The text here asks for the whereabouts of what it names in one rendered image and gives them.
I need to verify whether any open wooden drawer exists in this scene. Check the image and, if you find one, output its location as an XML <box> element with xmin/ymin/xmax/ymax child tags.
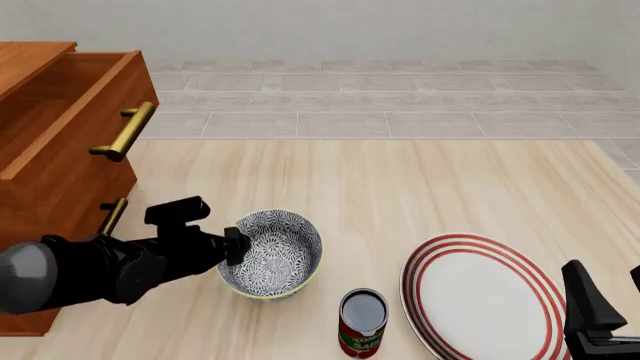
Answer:
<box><xmin>0</xmin><ymin>49</ymin><xmax>161</xmax><ymax>182</ymax></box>

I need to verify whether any wooden cabinet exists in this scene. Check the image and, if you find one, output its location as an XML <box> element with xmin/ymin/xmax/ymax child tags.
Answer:
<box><xmin>0</xmin><ymin>40</ymin><xmax>161</xmax><ymax>337</ymax></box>

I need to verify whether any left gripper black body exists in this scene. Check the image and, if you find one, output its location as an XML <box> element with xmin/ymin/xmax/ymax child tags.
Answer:
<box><xmin>222</xmin><ymin>225</ymin><xmax>253</xmax><ymax>268</ymax></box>

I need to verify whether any white plate with red rings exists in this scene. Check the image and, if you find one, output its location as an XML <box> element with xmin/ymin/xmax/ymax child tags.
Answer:
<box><xmin>399</xmin><ymin>232</ymin><xmax>574</xmax><ymax>360</ymax></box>

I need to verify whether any red tomato sauce tin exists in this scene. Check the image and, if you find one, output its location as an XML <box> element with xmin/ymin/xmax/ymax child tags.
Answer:
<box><xmin>337</xmin><ymin>287</ymin><xmax>390</xmax><ymax>357</ymax></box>

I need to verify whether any closed wooden drawer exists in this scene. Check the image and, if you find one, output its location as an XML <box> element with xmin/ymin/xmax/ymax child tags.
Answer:
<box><xmin>0</xmin><ymin>159</ymin><xmax>140</xmax><ymax>249</ymax></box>

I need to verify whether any long brass drawer handle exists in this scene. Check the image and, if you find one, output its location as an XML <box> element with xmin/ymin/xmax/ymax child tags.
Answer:
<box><xmin>88</xmin><ymin>100</ymin><xmax>158</xmax><ymax>164</ymax></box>

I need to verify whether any short brass drawer handle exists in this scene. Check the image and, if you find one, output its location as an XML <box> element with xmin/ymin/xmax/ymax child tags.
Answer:
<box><xmin>99</xmin><ymin>196</ymin><xmax>130</xmax><ymax>237</ymax></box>

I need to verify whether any black white patterned bowl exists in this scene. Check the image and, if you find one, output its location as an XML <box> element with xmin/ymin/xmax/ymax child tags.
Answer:
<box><xmin>215</xmin><ymin>208</ymin><xmax>325</xmax><ymax>304</ymax></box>

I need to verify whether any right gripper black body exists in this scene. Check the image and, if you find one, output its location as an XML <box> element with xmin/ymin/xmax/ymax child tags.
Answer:
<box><xmin>563</xmin><ymin>324</ymin><xmax>640</xmax><ymax>360</ymax></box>

